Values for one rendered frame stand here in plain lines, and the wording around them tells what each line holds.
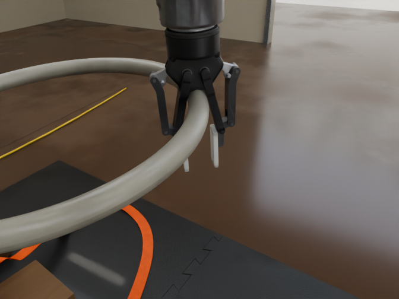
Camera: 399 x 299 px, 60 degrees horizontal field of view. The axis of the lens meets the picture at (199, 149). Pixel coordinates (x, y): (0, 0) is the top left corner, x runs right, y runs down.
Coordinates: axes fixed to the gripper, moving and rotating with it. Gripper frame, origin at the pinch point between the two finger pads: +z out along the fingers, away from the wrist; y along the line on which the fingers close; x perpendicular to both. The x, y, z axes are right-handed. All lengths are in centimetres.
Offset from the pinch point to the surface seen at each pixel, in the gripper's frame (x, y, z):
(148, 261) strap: -48, 18, 83
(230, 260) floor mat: -43, -16, 85
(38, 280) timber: -37, 55, 70
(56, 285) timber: -34, 48, 70
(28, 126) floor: -188, 98, 84
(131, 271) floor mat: -45, 24, 83
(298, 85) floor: -233, -129, 98
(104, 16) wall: -560, 67, 85
